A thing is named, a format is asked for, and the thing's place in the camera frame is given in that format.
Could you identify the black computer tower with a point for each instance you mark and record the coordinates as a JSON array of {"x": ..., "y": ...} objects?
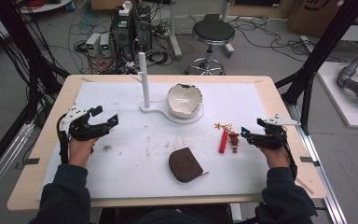
[
  {"x": 121, "y": 34},
  {"x": 143, "y": 28}
]

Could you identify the grey power supply unit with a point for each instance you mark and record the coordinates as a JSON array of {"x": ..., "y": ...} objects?
[
  {"x": 92, "y": 43},
  {"x": 105, "y": 45}
]

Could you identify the white table leg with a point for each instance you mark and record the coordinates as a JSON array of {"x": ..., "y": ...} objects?
[
  {"x": 174, "y": 34},
  {"x": 227, "y": 28}
]

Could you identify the person's left hand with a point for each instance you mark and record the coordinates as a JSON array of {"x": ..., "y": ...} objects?
[{"x": 80, "y": 152}]

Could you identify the black round stool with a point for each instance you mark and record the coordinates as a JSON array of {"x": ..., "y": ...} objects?
[{"x": 213, "y": 32}]

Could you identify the person's right hand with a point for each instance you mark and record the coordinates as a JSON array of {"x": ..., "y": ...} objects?
[{"x": 275, "y": 157}]

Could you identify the white platform board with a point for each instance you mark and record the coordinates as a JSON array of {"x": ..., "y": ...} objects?
[{"x": 338, "y": 102}]

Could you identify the round white table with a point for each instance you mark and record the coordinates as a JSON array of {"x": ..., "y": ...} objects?
[{"x": 43, "y": 5}]

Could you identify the brown zip pouch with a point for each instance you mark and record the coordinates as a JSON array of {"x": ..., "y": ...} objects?
[{"x": 185, "y": 165}]

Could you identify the person's torso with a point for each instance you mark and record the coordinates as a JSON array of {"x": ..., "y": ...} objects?
[{"x": 167, "y": 217}]

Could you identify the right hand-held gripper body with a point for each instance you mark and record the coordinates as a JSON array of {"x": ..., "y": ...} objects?
[{"x": 272, "y": 137}]

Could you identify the white stand with pole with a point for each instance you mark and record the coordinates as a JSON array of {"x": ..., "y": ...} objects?
[{"x": 144, "y": 81}]

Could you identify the black tape piece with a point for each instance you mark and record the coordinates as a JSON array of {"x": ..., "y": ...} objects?
[
  {"x": 31, "y": 161},
  {"x": 309, "y": 160}
]

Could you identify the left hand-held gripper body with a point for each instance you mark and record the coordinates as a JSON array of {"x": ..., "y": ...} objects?
[{"x": 84, "y": 129}]

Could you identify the white table mat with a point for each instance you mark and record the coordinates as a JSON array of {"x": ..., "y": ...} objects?
[{"x": 136, "y": 174}]

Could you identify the white power strip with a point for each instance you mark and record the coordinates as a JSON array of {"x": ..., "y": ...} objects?
[{"x": 125, "y": 8}]

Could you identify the wooden table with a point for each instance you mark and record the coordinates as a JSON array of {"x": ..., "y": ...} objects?
[{"x": 292, "y": 183}]

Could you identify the aluminium rail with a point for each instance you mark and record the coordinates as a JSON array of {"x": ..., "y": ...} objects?
[
  {"x": 323, "y": 174},
  {"x": 3, "y": 161}
]

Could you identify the cardboard box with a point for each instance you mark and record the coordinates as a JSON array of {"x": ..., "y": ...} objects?
[{"x": 313, "y": 17}]

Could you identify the white eggshell-shaped bowl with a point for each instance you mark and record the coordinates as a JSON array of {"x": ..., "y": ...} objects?
[{"x": 183, "y": 101}]

